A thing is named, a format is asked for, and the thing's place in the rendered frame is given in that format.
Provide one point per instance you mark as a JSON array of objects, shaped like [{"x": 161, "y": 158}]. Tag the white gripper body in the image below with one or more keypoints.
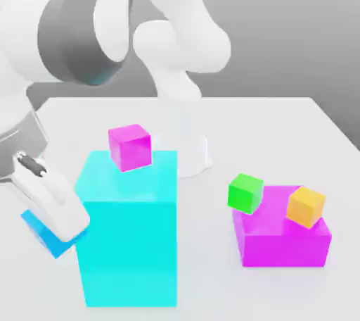
[{"x": 60, "y": 211}]

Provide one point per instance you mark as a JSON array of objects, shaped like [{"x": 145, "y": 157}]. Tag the small blue cube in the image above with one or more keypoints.
[{"x": 54, "y": 246}]

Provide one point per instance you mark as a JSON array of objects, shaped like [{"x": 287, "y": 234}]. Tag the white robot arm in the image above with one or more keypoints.
[{"x": 185, "y": 31}]

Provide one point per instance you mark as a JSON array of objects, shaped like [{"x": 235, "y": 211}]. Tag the small magenta cube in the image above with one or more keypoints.
[{"x": 130, "y": 147}]

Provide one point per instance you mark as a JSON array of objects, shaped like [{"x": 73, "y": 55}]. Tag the small green cube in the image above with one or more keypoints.
[{"x": 243, "y": 195}]

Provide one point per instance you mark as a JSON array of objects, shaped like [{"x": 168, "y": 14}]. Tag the small orange cube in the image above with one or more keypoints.
[{"x": 305, "y": 208}]

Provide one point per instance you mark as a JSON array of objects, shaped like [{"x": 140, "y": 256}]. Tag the large cyan box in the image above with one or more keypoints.
[{"x": 126, "y": 242}]

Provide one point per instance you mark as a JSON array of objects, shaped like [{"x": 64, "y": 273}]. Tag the large magenta box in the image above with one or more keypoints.
[{"x": 284, "y": 247}]

